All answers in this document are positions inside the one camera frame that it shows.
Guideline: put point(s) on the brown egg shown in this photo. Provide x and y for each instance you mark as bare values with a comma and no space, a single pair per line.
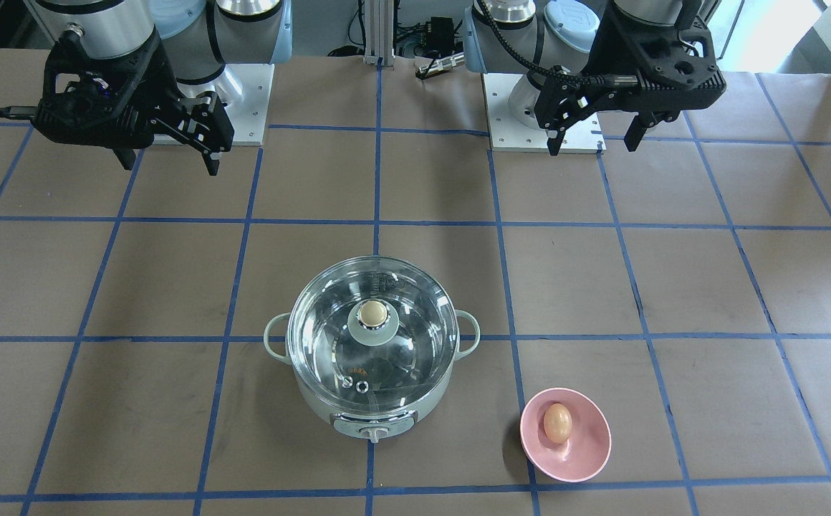
557,423

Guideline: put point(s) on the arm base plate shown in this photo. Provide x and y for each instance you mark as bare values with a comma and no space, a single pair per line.
244,89
509,107

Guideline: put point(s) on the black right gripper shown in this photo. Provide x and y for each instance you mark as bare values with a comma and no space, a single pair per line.
149,92

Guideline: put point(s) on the pink bowl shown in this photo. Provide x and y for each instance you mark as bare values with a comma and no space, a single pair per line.
587,448

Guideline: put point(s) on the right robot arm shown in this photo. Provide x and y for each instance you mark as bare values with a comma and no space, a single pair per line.
199,37

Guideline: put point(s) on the glass pot lid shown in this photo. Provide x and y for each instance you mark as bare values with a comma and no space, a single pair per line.
372,337

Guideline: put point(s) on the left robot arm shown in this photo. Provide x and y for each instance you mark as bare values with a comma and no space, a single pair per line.
520,37

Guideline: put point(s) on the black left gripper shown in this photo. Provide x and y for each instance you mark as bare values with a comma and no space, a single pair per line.
607,67

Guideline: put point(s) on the pale green electric pot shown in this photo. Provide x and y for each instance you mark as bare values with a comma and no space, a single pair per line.
372,401

